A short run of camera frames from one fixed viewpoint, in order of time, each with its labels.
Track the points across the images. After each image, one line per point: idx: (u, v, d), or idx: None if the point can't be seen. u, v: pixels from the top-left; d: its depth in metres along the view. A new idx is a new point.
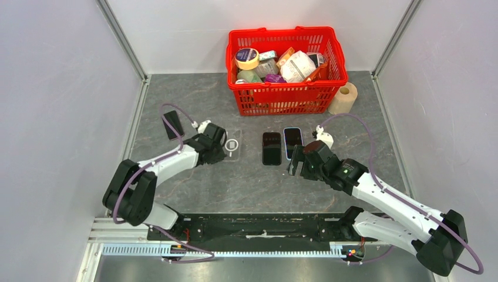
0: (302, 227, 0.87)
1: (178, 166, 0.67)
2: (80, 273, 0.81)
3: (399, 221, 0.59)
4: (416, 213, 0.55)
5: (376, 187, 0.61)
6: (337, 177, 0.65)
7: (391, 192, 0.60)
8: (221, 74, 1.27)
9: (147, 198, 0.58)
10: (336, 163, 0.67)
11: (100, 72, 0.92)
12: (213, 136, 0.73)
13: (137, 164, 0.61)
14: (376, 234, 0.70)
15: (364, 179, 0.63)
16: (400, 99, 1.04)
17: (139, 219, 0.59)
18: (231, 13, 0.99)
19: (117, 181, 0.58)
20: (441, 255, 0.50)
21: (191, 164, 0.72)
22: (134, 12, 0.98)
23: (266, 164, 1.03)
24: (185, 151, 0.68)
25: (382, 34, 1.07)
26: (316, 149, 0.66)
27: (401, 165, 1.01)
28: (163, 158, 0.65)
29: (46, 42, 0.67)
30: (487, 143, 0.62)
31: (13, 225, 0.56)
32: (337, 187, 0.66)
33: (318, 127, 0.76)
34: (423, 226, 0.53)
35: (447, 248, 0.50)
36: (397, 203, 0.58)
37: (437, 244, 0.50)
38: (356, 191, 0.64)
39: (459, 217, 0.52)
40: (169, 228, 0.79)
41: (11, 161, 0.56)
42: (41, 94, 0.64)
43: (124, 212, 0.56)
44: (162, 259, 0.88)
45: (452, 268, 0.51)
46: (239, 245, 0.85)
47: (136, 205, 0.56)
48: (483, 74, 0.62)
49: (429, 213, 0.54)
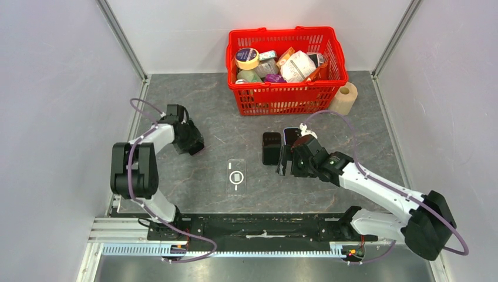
0: (303, 227, 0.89)
1: (161, 138, 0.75)
2: (80, 273, 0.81)
3: (382, 205, 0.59)
4: (397, 195, 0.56)
5: (359, 174, 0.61)
6: (326, 168, 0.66)
7: (374, 178, 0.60)
8: (221, 73, 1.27)
9: (152, 167, 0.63)
10: (325, 155, 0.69)
11: (100, 72, 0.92)
12: (177, 112, 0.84)
13: (128, 143, 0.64)
14: (371, 229, 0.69)
15: (349, 168, 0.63)
16: (400, 99, 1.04)
17: (153, 188, 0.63)
18: (231, 13, 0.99)
19: (117, 165, 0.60)
20: (419, 232, 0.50)
21: (167, 140, 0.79)
22: (134, 12, 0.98)
23: (266, 164, 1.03)
24: (161, 126, 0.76)
25: (382, 35, 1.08)
26: (305, 142, 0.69)
27: (401, 165, 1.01)
28: (148, 133, 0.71)
29: (46, 42, 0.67)
30: (486, 143, 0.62)
31: (12, 225, 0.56)
32: (325, 178, 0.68)
33: (300, 125, 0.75)
34: (402, 207, 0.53)
35: (426, 225, 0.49)
36: (382, 188, 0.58)
37: (417, 222, 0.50)
38: (342, 181, 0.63)
39: (440, 197, 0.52)
40: (172, 220, 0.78)
41: (12, 161, 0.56)
42: (41, 93, 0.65)
43: (141, 184, 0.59)
44: (162, 259, 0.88)
45: (439, 251, 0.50)
46: (239, 245, 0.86)
47: (147, 174, 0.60)
48: (483, 74, 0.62)
49: (410, 194, 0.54)
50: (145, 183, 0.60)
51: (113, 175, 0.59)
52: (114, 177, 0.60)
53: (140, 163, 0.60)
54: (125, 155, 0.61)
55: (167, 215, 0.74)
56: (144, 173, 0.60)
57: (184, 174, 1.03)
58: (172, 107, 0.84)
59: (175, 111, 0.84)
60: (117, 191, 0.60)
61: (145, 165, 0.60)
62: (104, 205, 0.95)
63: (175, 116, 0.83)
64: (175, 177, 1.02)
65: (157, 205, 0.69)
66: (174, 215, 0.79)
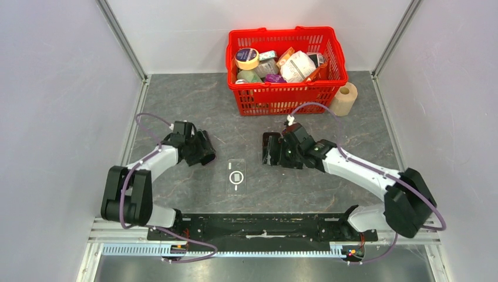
0: (303, 227, 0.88)
1: (162, 163, 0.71)
2: (80, 273, 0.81)
3: (364, 185, 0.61)
4: (374, 174, 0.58)
5: (341, 157, 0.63)
6: (311, 155, 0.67)
7: (355, 160, 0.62)
8: (221, 73, 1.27)
9: (147, 195, 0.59)
10: (311, 142, 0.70)
11: (100, 72, 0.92)
12: (184, 131, 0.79)
13: (126, 167, 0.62)
14: (365, 222, 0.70)
15: (332, 153, 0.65)
16: (400, 99, 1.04)
17: (145, 218, 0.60)
18: (231, 13, 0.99)
19: (111, 190, 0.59)
20: (395, 206, 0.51)
21: (171, 163, 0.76)
22: (133, 12, 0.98)
23: (266, 164, 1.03)
24: (165, 148, 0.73)
25: (381, 35, 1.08)
26: (292, 130, 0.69)
27: (401, 165, 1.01)
28: (148, 158, 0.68)
29: (46, 42, 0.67)
30: (486, 143, 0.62)
31: (12, 225, 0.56)
32: (310, 164, 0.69)
33: (290, 117, 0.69)
34: (380, 184, 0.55)
35: (402, 199, 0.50)
36: (362, 168, 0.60)
37: (393, 197, 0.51)
38: (326, 166, 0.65)
39: (416, 173, 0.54)
40: (170, 226, 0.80)
41: (11, 161, 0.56)
42: (41, 93, 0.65)
43: (130, 213, 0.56)
44: (162, 259, 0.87)
45: (417, 227, 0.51)
46: (239, 245, 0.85)
47: (138, 203, 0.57)
48: (483, 74, 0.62)
49: (387, 171, 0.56)
50: (136, 212, 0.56)
51: (105, 200, 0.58)
52: (107, 202, 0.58)
53: (134, 191, 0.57)
54: (121, 181, 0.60)
55: (165, 221, 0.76)
56: (135, 202, 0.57)
57: (184, 174, 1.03)
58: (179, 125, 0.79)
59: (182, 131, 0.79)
60: (108, 217, 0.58)
61: (139, 194, 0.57)
62: None
63: (182, 135, 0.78)
64: (175, 177, 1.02)
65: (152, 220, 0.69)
66: (172, 222, 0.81)
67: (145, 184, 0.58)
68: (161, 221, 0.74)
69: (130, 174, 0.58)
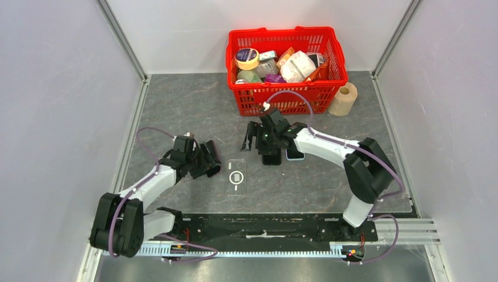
0: (303, 227, 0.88)
1: (159, 187, 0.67)
2: (80, 273, 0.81)
3: (330, 160, 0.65)
4: (337, 145, 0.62)
5: (309, 135, 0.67)
6: (285, 137, 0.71)
7: (322, 136, 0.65)
8: (221, 73, 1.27)
9: (137, 227, 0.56)
10: (286, 126, 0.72)
11: (100, 72, 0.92)
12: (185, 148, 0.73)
13: (118, 195, 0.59)
14: (354, 212, 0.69)
15: (302, 133, 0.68)
16: (400, 99, 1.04)
17: (135, 248, 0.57)
18: (231, 13, 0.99)
19: (101, 218, 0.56)
20: (352, 171, 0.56)
21: (169, 184, 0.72)
22: (133, 12, 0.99)
23: (266, 164, 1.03)
24: (162, 171, 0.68)
25: (381, 34, 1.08)
26: (269, 113, 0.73)
27: (401, 165, 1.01)
28: (142, 183, 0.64)
29: (46, 42, 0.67)
30: (486, 143, 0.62)
31: (12, 225, 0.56)
32: (284, 145, 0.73)
33: (265, 104, 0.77)
34: (340, 153, 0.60)
35: (358, 164, 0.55)
36: (326, 143, 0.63)
37: (352, 163, 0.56)
38: (298, 145, 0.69)
39: (372, 141, 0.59)
40: (169, 230, 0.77)
41: (12, 161, 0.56)
42: (42, 93, 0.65)
43: (119, 245, 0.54)
44: (162, 259, 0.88)
45: (373, 188, 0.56)
46: (239, 245, 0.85)
47: (128, 236, 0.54)
48: (483, 73, 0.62)
49: (347, 142, 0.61)
50: (125, 245, 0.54)
51: (94, 229, 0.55)
52: (95, 231, 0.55)
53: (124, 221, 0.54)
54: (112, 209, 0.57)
55: (167, 225, 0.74)
56: (124, 235, 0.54)
57: None
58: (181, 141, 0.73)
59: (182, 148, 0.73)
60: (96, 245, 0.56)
61: (129, 226, 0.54)
62: None
63: (182, 153, 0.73)
64: None
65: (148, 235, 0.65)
66: (172, 225, 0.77)
67: (137, 216, 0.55)
68: (160, 230, 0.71)
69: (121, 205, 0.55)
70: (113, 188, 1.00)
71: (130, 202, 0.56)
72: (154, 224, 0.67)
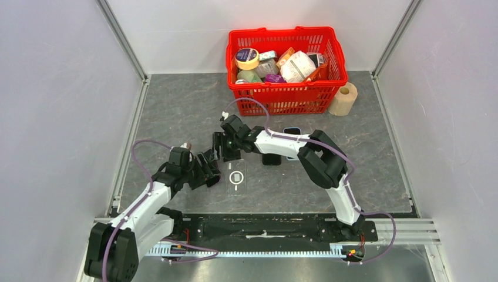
0: (303, 227, 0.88)
1: (152, 208, 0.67)
2: (81, 273, 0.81)
3: (290, 155, 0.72)
4: (291, 141, 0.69)
5: (267, 136, 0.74)
6: (247, 141, 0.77)
7: (277, 135, 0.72)
8: (221, 73, 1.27)
9: (131, 255, 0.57)
10: (246, 130, 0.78)
11: (100, 71, 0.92)
12: (180, 161, 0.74)
13: (111, 224, 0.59)
14: (339, 208, 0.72)
15: (261, 135, 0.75)
16: (400, 99, 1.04)
17: (130, 275, 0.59)
18: (231, 13, 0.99)
19: (93, 249, 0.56)
20: (306, 161, 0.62)
21: (165, 201, 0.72)
22: (133, 12, 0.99)
23: (266, 164, 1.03)
24: (156, 191, 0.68)
25: (382, 34, 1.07)
26: (227, 121, 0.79)
27: (401, 165, 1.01)
28: (135, 208, 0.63)
29: (46, 42, 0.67)
30: (486, 142, 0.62)
31: (12, 224, 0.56)
32: (248, 149, 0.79)
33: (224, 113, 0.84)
34: (295, 148, 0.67)
35: (309, 155, 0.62)
36: (282, 141, 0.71)
37: (304, 155, 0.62)
38: (260, 147, 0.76)
39: (319, 132, 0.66)
40: (170, 233, 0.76)
41: (12, 160, 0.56)
42: (42, 93, 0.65)
43: (113, 275, 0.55)
44: (162, 259, 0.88)
45: (331, 175, 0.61)
46: (239, 245, 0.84)
47: (120, 266, 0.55)
48: (483, 73, 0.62)
49: (299, 137, 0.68)
50: (118, 274, 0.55)
51: (87, 259, 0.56)
52: (88, 261, 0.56)
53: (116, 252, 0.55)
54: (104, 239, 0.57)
55: (165, 229, 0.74)
56: (118, 265, 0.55)
57: None
58: (175, 154, 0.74)
59: (177, 161, 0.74)
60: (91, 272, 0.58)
61: (121, 258, 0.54)
62: (104, 205, 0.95)
63: (178, 165, 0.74)
64: None
65: (147, 248, 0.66)
66: (171, 227, 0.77)
67: (129, 247, 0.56)
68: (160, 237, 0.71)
69: (113, 237, 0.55)
70: (113, 188, 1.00)
71: (122, 233, 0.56)
72: (151, 239, 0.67)
